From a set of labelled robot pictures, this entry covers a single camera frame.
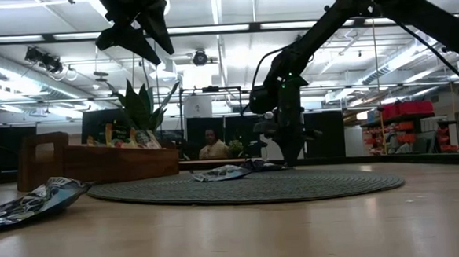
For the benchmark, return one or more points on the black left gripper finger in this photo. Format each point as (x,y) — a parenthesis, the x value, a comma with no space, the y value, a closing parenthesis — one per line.
(157,30)
(126,41)

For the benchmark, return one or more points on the yellow tea packet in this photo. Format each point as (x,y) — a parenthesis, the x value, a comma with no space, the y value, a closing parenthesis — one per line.
(108,135)

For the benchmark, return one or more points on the orange mango tea packet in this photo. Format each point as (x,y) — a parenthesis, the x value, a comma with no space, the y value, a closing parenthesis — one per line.
(123,142)

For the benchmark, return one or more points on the dark blue green tea packet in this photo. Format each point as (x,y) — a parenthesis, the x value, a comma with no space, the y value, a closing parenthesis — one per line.
(32,203)
(222,173)

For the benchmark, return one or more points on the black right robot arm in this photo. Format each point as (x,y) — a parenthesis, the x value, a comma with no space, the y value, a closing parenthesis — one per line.
(326,25)

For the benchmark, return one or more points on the round grey woven placemat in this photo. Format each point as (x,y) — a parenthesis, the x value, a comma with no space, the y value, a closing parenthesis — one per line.
(256,190)

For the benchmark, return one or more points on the small potted plant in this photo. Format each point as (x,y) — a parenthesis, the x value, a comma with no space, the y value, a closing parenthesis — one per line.
(235,147)

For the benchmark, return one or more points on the green leafy plant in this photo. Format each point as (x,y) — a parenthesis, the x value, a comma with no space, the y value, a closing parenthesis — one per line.
(142,107)

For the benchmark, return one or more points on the person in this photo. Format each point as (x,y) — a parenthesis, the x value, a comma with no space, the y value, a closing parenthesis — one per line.
(213,147)

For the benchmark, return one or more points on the black ceiling spotlights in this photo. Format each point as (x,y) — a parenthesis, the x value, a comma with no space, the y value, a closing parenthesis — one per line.
(43,59)

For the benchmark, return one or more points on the white sign board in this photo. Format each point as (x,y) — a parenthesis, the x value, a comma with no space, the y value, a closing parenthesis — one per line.
(198,106)

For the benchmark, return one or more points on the black panel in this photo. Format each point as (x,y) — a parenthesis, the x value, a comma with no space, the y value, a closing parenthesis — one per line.
(99,125)

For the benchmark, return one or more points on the metal storage shelf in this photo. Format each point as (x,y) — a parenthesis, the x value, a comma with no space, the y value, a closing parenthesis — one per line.
(407,135)

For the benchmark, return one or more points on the red plastic bin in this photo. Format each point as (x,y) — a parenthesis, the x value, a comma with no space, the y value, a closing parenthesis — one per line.
(407,108)

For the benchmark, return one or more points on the wooden compartment box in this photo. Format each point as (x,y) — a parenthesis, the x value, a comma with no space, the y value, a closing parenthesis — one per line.
(117,166)

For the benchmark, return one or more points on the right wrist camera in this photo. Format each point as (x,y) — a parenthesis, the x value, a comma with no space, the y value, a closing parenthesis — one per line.
(261,101)

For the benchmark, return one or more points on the black overhead camera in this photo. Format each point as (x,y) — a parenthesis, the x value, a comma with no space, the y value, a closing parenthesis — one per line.
(200,58)

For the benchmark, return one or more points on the black metal frame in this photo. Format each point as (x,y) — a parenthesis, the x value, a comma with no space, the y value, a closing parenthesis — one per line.
(412,160)

